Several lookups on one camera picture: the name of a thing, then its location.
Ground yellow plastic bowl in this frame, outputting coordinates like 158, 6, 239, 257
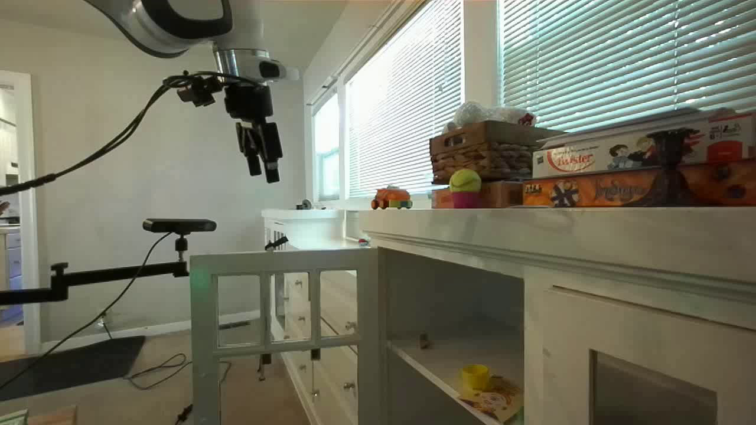
459, 364, 492, 393

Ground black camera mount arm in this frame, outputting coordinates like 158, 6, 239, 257
0, 235, 190, 308

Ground wicker basket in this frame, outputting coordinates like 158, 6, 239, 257
431, 121, 552, 184

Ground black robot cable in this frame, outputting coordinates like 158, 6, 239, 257
0, 68, 232, 198

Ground black floor mat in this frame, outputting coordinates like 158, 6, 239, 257
0, 335, 145, 402

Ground white cabinet door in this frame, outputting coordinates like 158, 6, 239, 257
190, 249, 387, 425

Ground red flat box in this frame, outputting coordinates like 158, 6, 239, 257
433, 181, 522, 207

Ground window blinds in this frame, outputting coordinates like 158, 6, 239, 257
496, 0, 756, 133

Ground white board game box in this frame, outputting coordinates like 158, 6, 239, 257
532, 112, 756, 177

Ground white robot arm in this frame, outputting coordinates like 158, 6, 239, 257
85, 0, 289, 181

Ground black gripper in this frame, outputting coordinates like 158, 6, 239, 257
225, 86, 284, 181

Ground white cabinet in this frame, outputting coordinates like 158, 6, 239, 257
265, 207, 756, 425

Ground clown picture card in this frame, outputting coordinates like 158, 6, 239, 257
459, 375, 524, 425

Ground orange board game box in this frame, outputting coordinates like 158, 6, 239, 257
522, 160, 756, 207

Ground orange toy car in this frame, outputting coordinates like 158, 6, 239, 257
370, 186, 413, 210

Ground green pink ball toy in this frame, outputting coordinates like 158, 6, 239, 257
448, 168, 481, 207

